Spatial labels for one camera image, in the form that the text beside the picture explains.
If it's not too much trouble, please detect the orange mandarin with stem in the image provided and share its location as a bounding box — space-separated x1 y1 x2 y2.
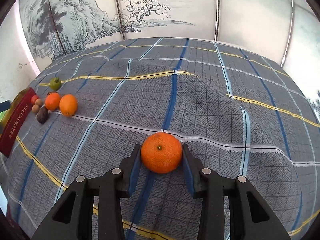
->
140 132 182 174

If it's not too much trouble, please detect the smooth orange fruit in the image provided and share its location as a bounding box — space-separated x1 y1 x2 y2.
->
59 94 78 117

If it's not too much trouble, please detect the brown longan fruit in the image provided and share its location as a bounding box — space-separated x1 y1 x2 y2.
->
35 98 43 107
31 104 40 114

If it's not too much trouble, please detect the red toffee tin box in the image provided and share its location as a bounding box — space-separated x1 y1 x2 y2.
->
1 87 36 158

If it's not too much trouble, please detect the grey plaid tablecloth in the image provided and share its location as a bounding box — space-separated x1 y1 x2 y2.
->
1 37 319 239

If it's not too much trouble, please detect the dark brown passion fruit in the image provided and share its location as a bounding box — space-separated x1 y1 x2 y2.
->
36 107 49 124

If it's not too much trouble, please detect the green tomato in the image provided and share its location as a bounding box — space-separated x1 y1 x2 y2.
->
49 77 62 91

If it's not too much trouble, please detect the red tomato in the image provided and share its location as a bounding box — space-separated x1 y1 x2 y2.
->
30 95 39 105

